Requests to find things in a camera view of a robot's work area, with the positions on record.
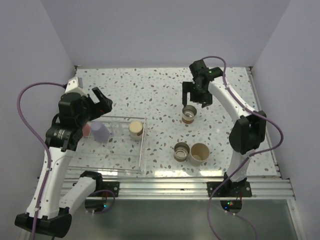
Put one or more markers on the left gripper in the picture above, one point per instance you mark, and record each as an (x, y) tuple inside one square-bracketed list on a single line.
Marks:
[(103, 107)]

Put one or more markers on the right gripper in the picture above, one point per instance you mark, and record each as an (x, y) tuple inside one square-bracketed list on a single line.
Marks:
[(188, 86)]

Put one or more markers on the clear glass cup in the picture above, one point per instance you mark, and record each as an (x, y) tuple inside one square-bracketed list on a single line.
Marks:
[(116, 129)]

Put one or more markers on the pink plastic cup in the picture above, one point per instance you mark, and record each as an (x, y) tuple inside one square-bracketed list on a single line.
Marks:
[(86, 130)]

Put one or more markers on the purple plastic cup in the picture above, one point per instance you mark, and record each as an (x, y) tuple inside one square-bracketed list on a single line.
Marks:
[(99, 131)]

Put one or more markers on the steel cup with cork base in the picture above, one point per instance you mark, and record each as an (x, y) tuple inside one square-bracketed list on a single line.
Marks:
[(136, 130)]

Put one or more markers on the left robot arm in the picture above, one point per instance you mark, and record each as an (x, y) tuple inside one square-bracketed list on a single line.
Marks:
[(48, 213)]

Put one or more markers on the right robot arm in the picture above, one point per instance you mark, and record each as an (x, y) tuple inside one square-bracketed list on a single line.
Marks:
[(249, 128)]

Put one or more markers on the clear acrylic dish rack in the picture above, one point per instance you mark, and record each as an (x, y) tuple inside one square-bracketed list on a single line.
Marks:
[(119, 154)]

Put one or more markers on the steel cup middle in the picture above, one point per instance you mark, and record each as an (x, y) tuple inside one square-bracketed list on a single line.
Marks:
[(188, 114)]

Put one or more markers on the steel cup front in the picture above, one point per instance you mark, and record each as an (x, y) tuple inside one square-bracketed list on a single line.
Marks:
[(181, 151)]

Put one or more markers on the beige plastic cup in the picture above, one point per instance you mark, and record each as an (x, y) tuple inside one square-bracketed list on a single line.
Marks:
[(199, 153)]

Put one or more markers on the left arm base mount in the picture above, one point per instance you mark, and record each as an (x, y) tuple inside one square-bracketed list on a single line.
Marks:
[(109, 189)]

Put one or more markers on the aluminium frame rail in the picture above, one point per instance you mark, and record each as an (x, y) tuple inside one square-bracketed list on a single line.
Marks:
[(197, 188)]

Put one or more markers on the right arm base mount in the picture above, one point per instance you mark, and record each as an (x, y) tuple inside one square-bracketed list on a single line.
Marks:
[(230, 189)]

